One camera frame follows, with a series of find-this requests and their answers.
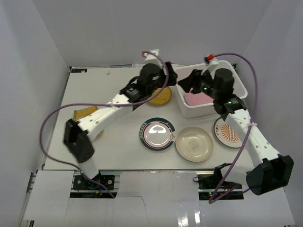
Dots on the white plastic bin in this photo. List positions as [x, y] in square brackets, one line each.
[206, 109]

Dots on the white plate orange sun pattern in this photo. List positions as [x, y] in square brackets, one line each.
[226, 135]

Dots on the white plate green red rim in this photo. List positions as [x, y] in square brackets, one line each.
[157, 134]

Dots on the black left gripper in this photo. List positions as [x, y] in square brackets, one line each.
[169, 74]

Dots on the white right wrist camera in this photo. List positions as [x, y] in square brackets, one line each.
[210, 62]

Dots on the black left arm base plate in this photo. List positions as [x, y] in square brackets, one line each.
[81, 183]

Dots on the round bamboo pattern plate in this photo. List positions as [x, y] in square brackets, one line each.
[162, 97]

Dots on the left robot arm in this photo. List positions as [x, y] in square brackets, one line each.
[78, 135]

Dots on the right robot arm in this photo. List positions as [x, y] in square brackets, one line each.
[271, 169]

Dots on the fan-shaped bamboo pattern plate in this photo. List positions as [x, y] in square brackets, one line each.
[81, 113]

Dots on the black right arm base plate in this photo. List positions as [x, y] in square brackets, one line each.
[207, 183]

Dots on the black label sticker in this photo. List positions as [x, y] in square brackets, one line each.
[78, 70]

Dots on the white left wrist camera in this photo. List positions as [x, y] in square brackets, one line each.
[152, 56]

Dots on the cream round plate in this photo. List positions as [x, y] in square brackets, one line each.
[194, 144]

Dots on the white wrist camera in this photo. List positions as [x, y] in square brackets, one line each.
[152, 56]
[210, 62]

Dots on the pink round plate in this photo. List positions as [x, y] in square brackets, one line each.
[197, 99]

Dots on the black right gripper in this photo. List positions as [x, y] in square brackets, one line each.
[194, 80]

